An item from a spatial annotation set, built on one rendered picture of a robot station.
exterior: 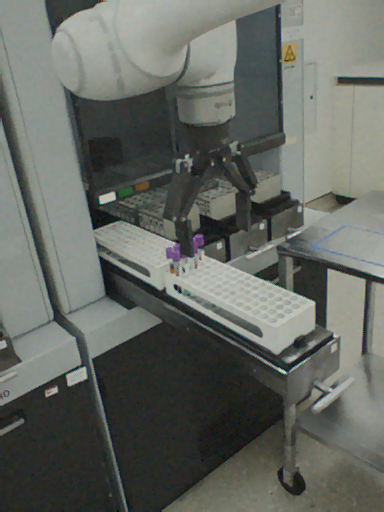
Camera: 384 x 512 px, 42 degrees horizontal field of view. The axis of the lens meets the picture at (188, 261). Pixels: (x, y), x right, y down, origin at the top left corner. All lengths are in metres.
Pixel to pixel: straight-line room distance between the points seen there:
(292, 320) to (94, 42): 0.49
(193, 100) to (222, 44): 0.09
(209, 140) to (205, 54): 0.13
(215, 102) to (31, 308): 0.60
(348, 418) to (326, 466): 0.29
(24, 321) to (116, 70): 0.64
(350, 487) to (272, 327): 0.98
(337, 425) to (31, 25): 1.19
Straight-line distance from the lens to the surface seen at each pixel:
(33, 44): 1.03
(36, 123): 1.03
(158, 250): 1.08
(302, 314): 0.82
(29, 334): 1.13
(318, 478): 1.71
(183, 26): 0.59
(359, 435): 1.45
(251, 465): 1.73
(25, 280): 1.08
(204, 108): 0.77
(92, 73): 0.63
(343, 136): 3.53
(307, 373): 0.83
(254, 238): 1.32
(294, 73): 1.47
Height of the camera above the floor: 1.31
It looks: 26 degrees down
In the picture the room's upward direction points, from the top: 7 degrees counter-clockwise
